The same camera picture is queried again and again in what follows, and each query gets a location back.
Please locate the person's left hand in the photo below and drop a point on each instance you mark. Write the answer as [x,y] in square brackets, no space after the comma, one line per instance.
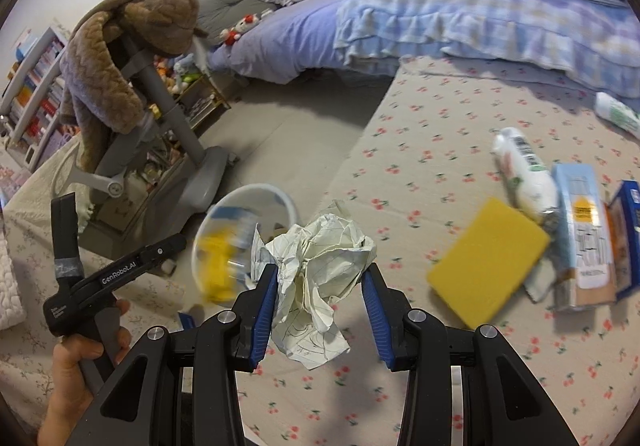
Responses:
[65,376]

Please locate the yellow sponge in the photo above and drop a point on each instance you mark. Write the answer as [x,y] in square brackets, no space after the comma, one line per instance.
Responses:
[487,261]

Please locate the yellow packet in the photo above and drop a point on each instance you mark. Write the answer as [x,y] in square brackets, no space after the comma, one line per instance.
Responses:
[217,266]

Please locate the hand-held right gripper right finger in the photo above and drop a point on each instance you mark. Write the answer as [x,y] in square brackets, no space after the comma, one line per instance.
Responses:
[375,318]

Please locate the white paper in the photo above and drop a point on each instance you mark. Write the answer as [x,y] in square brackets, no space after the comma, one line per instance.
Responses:
[320,256]

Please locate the white green-label bottle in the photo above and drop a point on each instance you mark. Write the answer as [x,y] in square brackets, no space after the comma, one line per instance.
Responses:
[617,114]
[530,186]

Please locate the dark blue box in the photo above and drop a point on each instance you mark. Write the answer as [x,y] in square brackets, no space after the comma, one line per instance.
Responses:
[629,206]

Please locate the wooden toy shelf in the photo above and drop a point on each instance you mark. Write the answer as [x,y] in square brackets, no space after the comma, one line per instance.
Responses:
[200,101]

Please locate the beige floral quilt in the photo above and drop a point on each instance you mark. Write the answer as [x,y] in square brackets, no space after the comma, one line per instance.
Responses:
[30,206]

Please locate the white plastic bin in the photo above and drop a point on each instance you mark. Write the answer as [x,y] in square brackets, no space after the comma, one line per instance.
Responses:
[260,196]

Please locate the grey headboard cushion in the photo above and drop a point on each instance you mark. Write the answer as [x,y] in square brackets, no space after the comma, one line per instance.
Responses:
[225,6]

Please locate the purple bed sheet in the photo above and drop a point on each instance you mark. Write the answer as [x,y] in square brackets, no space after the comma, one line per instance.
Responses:
[290,41]

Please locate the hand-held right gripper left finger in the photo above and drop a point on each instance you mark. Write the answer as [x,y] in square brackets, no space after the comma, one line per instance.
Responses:
[265,308]

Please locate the brown plush toy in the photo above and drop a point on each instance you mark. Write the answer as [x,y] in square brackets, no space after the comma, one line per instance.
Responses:
[100,76]

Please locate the light blue carton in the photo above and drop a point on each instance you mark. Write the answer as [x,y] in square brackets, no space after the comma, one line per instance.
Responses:
[582,236]

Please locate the blue checked ruffled duvet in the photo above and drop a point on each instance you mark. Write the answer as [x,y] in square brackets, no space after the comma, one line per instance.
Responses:
[475,1]

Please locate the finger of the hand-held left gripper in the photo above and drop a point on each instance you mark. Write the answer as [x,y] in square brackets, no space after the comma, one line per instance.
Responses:
[167,248]

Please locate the red white plush toy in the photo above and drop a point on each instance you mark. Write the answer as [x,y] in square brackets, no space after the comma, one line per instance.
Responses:
[240,29]

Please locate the white bookshelf with books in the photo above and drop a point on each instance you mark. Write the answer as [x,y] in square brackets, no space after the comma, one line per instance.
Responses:
[35,91]

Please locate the white quilted mat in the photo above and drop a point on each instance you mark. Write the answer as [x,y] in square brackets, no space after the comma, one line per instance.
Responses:
[10,286]

